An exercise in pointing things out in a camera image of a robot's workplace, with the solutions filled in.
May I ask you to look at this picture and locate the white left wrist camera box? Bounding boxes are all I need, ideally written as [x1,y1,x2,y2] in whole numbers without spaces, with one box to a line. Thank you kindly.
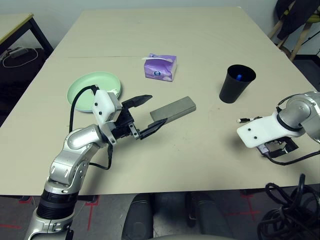
[91,89,123,145]

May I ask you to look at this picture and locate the wooden stool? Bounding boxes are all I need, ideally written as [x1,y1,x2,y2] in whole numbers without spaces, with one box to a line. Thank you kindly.
[269,14,320,61]

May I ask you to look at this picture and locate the grey glasses case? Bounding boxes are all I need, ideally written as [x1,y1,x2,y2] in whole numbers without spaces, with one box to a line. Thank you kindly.
[149,96,197,123]

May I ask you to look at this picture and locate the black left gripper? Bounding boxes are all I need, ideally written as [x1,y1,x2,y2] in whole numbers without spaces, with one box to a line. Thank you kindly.
[112,94,168,140]

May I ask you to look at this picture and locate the black table foot bar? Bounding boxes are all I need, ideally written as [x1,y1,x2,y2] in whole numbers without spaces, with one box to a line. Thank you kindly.
[19,194,100,203]
[239,189,268,196]

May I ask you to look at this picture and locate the black cable bundle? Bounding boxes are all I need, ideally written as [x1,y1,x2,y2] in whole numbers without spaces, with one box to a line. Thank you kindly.
[257,173,320,240]

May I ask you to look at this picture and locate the grey robot right leg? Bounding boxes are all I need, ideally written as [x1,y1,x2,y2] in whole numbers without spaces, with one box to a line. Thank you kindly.
[184,192,231,238]

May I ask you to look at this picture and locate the green plastic plate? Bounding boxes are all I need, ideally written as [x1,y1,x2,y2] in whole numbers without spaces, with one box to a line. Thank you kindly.
[66,71,123,113]

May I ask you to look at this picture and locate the beige side table black legs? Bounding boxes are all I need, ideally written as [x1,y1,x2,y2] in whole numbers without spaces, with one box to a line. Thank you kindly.
[0,12,55,58]

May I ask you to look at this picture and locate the grey robot torso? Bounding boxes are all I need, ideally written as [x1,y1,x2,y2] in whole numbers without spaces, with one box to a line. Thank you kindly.
[149,233,226,240]

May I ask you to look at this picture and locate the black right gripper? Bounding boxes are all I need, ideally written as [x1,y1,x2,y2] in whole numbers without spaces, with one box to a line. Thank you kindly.
[257,138,300,159]

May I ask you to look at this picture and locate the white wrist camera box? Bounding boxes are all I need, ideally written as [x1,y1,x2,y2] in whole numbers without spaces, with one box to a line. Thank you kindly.
[236,111,307,150]
[91,89,123,145]

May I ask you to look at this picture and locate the black jacket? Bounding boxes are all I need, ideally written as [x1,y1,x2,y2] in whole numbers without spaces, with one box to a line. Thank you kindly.
[275,0,320,40]

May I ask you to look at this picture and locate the purple tissue pack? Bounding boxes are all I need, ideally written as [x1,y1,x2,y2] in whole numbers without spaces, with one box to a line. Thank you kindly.
[141,52,178,83]

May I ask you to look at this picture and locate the black plastic cup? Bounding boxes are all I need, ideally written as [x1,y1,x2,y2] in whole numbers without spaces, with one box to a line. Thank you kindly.
[219,64,257,104]

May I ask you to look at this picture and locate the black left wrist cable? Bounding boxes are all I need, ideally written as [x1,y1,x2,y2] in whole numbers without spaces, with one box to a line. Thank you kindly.
[69,84,113,171]

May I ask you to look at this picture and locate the grey robot left leg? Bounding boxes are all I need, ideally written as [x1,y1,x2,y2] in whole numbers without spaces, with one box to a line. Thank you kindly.
[122,193,153,240]

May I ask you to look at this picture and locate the grey robot leg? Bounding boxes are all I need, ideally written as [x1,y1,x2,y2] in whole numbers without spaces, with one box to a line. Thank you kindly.
[184,192,231,238]
[122,193,153,240]

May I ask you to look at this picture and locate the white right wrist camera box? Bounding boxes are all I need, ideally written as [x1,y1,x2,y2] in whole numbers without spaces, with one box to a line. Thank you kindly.
[236,111,307,150]

